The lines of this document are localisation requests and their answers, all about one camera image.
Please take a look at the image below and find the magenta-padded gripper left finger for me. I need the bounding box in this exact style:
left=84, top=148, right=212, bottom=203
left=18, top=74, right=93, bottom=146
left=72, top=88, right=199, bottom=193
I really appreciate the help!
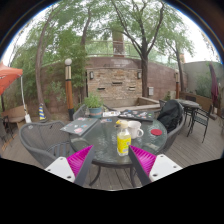
left=44, top=144, right=97, bottom=187

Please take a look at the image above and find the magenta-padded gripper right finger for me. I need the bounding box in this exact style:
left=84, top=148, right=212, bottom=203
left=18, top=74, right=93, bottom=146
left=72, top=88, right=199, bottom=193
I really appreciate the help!
left=129, top=144, right=184, bottom=186

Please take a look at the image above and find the clear bottle with yellow label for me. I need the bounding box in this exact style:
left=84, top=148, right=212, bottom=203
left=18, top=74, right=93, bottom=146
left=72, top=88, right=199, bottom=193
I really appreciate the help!
left=116, top=119, right=132, bottom=157

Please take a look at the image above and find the flat round red coaster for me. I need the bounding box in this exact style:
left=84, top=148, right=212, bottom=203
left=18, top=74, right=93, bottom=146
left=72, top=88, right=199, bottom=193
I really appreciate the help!
left=150, top=128, right=164, bottom=137

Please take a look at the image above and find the white ceramic mug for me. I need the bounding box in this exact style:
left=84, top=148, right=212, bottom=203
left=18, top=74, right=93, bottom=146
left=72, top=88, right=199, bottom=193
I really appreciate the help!
left=127, top=120, right=145, bottom=140

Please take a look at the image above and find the grey laptop with stickers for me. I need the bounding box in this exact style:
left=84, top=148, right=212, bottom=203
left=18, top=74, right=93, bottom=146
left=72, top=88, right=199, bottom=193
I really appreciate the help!
left=59, top=116, right=99, bottom=137

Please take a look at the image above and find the grey chair carrying jacket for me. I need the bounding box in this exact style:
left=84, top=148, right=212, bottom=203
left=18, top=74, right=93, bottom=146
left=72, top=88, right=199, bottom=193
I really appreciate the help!
left=156, top=99, right=186, bottom=154

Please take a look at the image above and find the grey wicker armchair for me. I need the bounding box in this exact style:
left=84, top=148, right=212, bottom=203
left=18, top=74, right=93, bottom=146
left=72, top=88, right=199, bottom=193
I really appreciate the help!
left=18, top=120, right=91, bottom=168

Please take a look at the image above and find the black laptop with stickers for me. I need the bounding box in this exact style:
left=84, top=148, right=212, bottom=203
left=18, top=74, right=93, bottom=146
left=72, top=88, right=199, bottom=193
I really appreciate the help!
left=118, top=109, right=156, bottom=122

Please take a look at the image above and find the black jacket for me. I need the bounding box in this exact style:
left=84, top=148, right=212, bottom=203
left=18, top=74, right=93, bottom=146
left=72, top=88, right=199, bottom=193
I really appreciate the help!
left=156, top=99, right=184, bottom=133

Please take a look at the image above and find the white printed booklet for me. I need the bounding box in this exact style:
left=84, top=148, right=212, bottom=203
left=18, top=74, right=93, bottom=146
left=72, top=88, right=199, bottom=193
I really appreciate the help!
left=102, top=110, right=121, bottom=118

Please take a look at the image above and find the potted green plant, blue pot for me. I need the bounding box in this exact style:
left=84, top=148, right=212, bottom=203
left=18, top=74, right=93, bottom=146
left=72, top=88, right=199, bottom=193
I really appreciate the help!
left=83, top=93, right=105, bottom=119

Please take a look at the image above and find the blue and yellow striped cone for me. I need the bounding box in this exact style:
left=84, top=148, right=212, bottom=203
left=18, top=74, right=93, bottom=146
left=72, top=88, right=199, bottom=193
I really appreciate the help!
left=38, top=103, right=47, bottom=121

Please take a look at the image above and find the black metal patio chair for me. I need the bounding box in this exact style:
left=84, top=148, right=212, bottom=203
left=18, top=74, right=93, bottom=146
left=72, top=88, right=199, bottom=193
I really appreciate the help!
left=191, top=104, right=214, bottom=144

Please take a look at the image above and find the round dark patio table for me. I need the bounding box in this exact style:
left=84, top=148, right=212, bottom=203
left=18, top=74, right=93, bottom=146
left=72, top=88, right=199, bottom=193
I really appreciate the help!
left=176, top=98, right=201, bottom=138

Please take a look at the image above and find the wooden bench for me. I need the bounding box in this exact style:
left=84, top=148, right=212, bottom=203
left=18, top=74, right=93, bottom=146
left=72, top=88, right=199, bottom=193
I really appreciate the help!
left=1, top=104, right=28, bottom=126

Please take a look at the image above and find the closed maroon umbrella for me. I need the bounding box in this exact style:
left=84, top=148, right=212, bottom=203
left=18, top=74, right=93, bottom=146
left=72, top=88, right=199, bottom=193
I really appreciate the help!
left=208, top=62, right=220, bottom=108

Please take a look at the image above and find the orange patio umbrella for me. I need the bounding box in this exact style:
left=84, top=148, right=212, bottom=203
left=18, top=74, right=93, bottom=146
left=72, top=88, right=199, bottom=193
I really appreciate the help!
left=0, top=61, right=33, bottom=124

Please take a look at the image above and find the striped lamp post, globe light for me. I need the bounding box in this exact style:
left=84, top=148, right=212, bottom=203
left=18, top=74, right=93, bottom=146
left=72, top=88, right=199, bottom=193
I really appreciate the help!
left=64, top=58, right=75, bottom=121

